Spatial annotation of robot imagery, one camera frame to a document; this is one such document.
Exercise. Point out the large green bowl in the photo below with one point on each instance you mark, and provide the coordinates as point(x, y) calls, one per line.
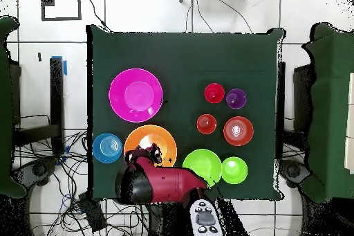
point(204, 164)

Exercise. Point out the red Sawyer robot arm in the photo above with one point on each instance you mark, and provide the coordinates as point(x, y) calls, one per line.
point(171, 183)

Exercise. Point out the large orange bowl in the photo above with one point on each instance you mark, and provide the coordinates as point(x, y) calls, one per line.
point(163, 139)

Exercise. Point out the orange cup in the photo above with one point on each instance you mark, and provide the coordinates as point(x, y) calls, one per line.
point(206, 124)

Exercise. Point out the red cup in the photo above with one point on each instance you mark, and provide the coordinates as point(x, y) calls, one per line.
point(214, 93)

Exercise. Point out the large pink bowl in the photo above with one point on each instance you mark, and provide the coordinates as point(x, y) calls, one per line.
point(135, 95)

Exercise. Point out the small orange bowl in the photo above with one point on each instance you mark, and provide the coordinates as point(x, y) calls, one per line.
point(231, 136)

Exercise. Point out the dark green tablecloth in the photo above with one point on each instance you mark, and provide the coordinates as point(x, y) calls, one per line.
point(332, 108)
point(5, 108)
point(179, 58)

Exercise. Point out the purple cup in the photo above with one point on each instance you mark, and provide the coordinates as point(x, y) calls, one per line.
point(236, 98)

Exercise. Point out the small green bowl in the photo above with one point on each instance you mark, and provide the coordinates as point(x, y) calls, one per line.
point(234, 170)

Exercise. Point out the small blue bowl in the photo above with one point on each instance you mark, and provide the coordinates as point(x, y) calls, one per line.
point(103, 147)

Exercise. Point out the black metal stand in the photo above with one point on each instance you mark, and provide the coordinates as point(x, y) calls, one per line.
point(56, 103)

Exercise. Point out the blue tape strip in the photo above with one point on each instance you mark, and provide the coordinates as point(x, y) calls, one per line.
point(65, 68)

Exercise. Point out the black box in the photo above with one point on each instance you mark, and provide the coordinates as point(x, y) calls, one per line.
point(302, 100)
point(16, 94)

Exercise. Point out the dark grey chair base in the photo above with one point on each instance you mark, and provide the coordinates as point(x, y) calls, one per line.
point(293, 170)
point(38, 169)

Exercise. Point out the black power brick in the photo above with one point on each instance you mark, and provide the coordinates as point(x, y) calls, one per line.
point(92, 213)

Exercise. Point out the black floor tape square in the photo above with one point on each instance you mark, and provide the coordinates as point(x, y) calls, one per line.
point(60, 19)

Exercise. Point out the white box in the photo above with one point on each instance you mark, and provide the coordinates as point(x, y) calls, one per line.
point(350, 122)

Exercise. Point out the black upright post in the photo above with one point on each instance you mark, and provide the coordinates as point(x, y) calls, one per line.
point(280, 108)

